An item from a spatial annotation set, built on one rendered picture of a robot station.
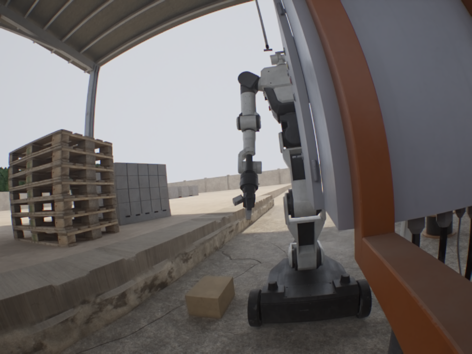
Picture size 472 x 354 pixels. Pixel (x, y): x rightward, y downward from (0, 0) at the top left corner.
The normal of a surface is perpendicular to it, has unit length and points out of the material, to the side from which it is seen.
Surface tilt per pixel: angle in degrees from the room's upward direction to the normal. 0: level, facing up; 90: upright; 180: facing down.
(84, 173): 90
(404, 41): 90
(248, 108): 86
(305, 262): 107
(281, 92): 85
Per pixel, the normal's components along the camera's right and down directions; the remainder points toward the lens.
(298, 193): -0.26, -0.37
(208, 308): -0.25, -0.02
